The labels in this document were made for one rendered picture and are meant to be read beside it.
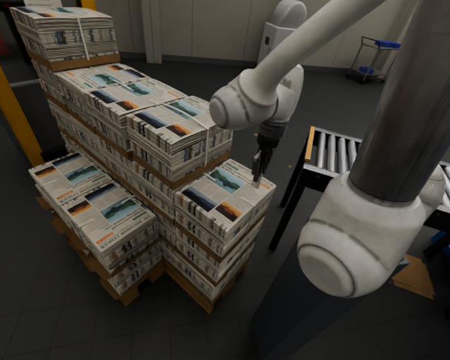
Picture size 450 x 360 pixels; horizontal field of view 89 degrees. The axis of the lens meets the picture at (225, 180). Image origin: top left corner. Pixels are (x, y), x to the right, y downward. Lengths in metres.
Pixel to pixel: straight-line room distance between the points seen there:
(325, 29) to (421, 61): 0.21
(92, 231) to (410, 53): 1.18
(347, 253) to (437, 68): 0.26
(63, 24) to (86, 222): 0.95
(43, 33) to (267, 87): 1.19
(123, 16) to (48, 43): 4.31
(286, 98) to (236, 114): 0.17
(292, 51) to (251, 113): 0.14
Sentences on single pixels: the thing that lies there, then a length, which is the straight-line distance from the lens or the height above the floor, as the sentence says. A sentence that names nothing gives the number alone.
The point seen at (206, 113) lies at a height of 1.06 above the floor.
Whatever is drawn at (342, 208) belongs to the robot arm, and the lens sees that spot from 0.42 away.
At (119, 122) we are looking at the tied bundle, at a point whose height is 1.03.
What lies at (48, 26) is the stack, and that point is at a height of 1.25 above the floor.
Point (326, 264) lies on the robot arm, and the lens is 0.43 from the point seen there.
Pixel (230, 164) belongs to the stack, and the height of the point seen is 0.83.
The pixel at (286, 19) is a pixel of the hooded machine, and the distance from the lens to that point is 5.30.
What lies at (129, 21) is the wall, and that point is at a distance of 5.77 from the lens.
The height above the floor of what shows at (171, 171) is 0.94.
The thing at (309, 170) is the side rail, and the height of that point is 0.80.
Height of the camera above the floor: 1.52
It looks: 41 degrees down
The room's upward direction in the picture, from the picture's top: 9 degrees clockwise
